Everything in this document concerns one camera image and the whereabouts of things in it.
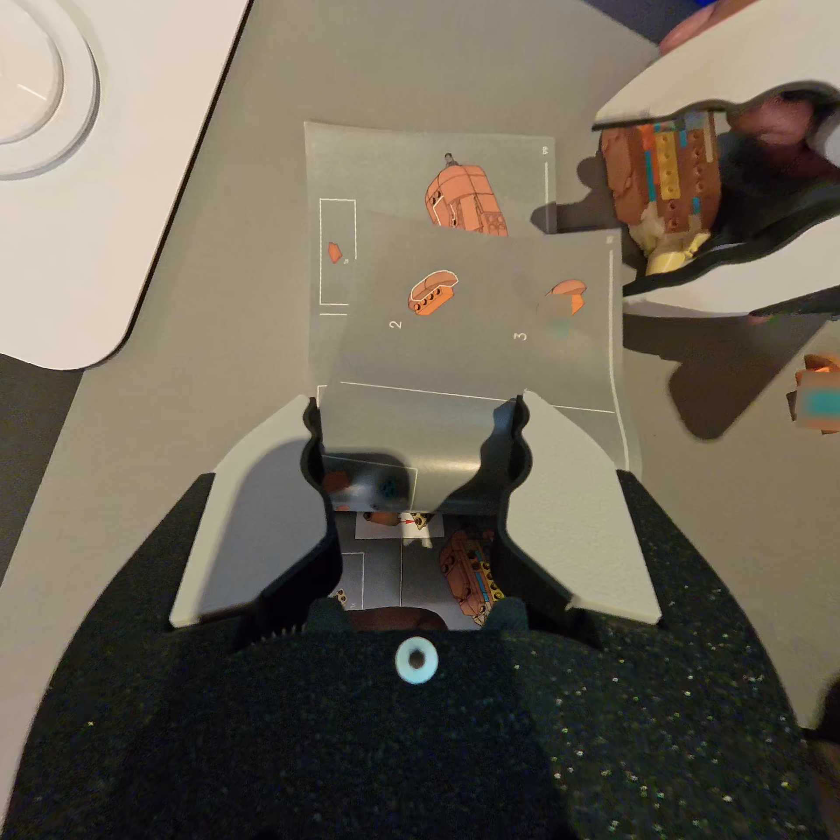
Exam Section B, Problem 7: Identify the white flat board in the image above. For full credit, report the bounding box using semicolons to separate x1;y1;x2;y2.
0;0;253;371

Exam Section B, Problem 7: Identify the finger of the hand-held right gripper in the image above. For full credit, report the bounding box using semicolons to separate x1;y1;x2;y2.
621;196;840;316
592;0;840;130

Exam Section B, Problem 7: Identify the clear round-base stand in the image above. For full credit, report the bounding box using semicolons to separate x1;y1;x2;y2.
0;0;102;181

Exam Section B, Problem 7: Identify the orange brown toy brick assembly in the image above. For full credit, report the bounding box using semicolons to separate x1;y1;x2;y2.
786;353;840;435

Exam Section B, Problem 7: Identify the brown yellow toy brick model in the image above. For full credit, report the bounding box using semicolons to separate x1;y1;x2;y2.
600;110;726;277

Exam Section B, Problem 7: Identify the grey instruction booklet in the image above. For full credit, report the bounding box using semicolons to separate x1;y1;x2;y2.
303;120;641;631

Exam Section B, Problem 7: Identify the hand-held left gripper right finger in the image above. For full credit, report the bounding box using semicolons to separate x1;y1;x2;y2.
492;389;662;624

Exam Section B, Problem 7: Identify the person's right hand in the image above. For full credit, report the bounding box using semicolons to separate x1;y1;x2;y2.
718;95;829;201

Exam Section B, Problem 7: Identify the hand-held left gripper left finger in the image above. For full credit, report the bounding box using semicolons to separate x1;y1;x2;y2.
169;394;343;627

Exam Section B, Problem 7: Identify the dark desk cable cover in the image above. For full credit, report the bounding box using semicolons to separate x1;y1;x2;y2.
0;353;83;578

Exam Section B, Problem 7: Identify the grey desk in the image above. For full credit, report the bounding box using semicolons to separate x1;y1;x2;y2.
0;0;840;788

